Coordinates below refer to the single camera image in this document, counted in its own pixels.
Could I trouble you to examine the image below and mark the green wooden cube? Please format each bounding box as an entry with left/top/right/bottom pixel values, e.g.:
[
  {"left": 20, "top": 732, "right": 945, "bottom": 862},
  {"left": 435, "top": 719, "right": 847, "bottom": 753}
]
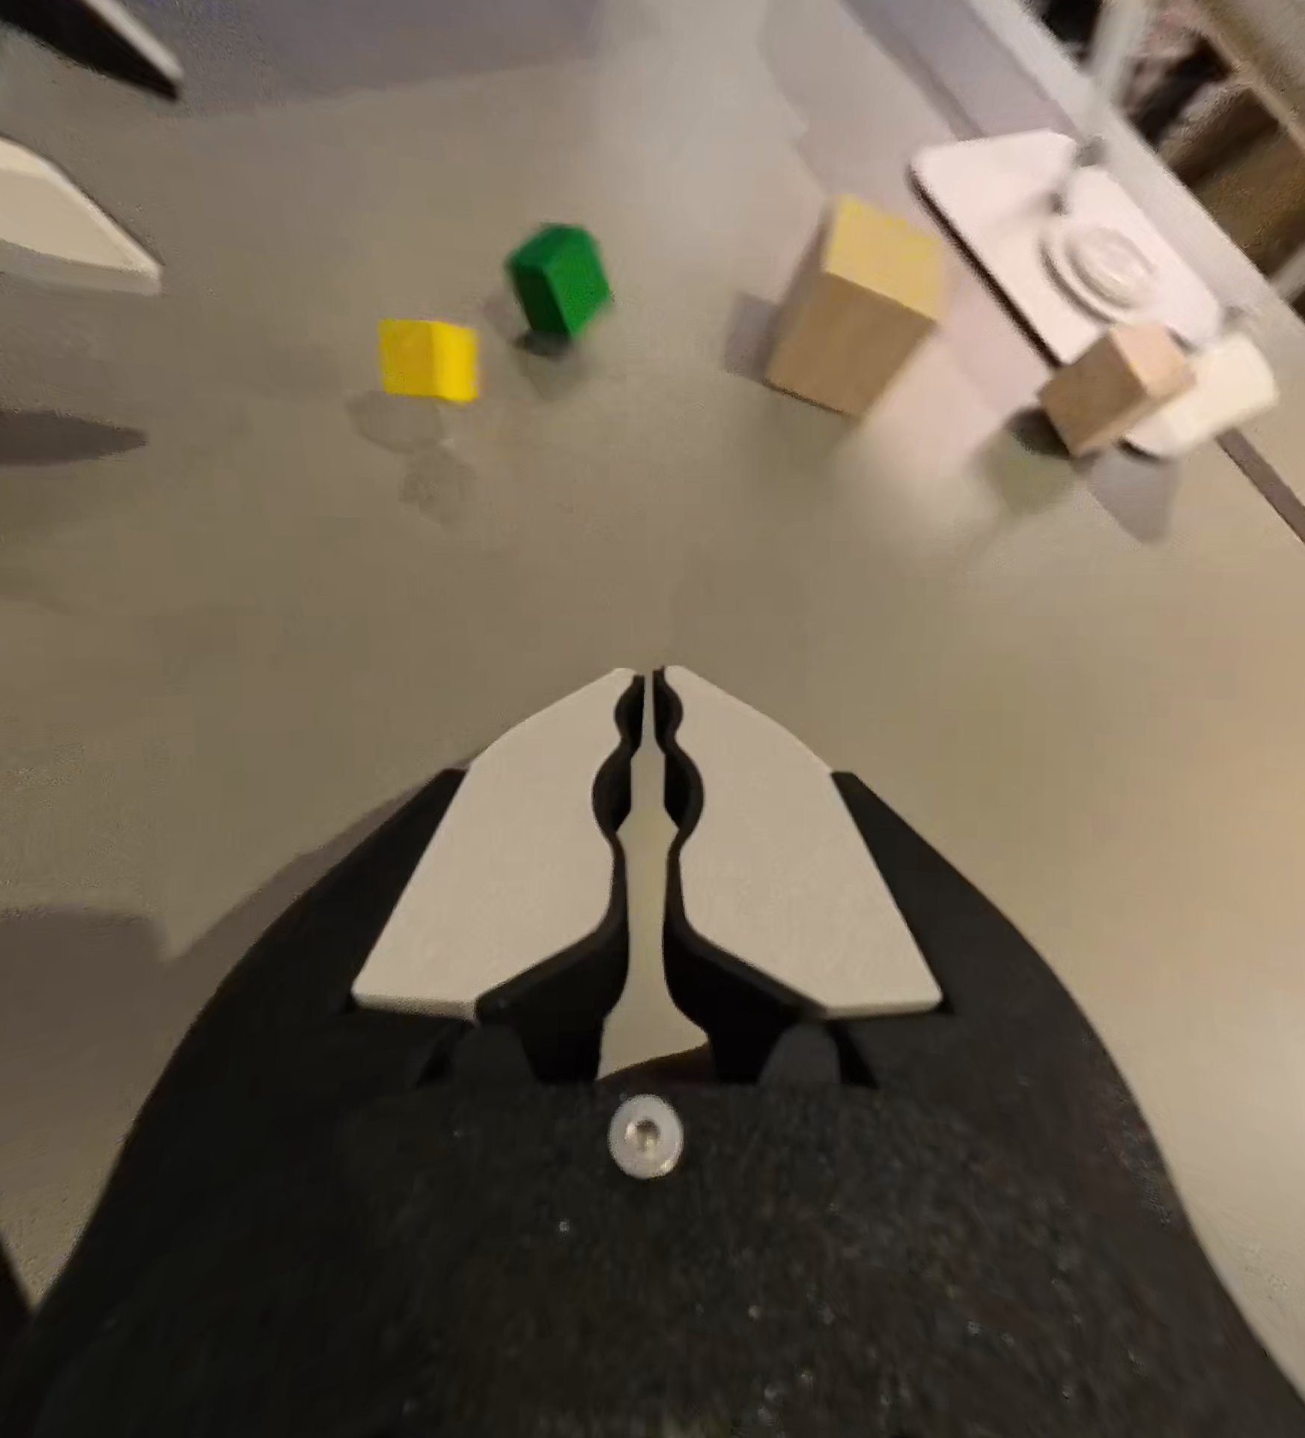
[{"left": 507, "top": 223, "right": 614, "bottom": 339}]

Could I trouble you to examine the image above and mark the medium plain wooden cube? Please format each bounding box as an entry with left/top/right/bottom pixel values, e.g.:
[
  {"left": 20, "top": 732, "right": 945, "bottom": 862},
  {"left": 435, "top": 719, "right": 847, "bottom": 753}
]
[{"left": 1038, "top": 324, "right": 1196, "bottom": 459}]

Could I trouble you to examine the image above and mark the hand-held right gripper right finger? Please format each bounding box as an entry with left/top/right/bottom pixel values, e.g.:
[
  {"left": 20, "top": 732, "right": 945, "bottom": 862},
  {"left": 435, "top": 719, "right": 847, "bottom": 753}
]
[{"left": 653, "top": 665, "right": 943, "bottom": 1025}]

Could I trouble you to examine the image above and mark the large plain wooden cube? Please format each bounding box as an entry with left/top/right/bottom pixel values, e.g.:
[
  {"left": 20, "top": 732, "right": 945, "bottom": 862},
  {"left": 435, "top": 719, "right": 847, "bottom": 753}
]
[{"left": 764, "top": 193, "right": 946, "bottom": 417}]

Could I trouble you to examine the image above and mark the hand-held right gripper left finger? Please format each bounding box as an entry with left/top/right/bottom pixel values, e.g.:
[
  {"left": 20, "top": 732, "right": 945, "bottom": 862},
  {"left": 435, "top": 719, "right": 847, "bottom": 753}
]
[{"left": 352, "top": 667, "right": 650, "bottom": 1029}]

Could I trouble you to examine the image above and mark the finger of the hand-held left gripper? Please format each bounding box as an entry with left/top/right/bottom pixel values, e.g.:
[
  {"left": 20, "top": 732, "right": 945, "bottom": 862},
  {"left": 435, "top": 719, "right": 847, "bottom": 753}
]
[
  {"left": 0, "top": 107, "right": 166, "bottom": 297},
  {"left": 0, "top": 0, "right": 185, "bottom": 103}
]

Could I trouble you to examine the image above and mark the yellow wooden cube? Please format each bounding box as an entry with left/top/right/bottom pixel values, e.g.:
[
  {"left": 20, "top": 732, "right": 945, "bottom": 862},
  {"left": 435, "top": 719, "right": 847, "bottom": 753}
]
[{"left": 379, "top": 318, "right": 482, "bottom": 404}]

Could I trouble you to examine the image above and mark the white metal document stand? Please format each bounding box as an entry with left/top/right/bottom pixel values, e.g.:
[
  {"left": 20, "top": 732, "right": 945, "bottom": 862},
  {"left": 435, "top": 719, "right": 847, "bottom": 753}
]
[{"left": 909, "top": 0, "right": 1305, "bottom": 462}]

